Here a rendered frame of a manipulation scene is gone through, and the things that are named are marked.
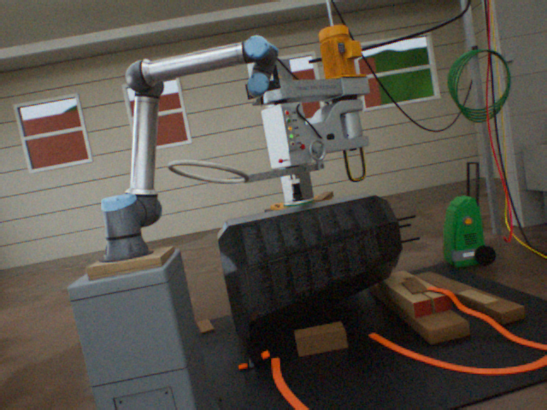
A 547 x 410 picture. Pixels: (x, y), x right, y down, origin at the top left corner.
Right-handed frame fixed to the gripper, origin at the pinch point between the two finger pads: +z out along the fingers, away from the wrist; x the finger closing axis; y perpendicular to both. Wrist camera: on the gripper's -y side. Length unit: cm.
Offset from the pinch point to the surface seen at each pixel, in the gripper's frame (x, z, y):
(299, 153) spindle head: 39, 58, -22
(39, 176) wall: 15, 662, 446
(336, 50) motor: -28, 100, -69
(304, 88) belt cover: -3, 69, -35
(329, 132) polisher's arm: 31, 78, -48
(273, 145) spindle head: 31, 65, -6
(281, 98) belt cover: 2, 59, -17
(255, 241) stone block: 86, 33, 19
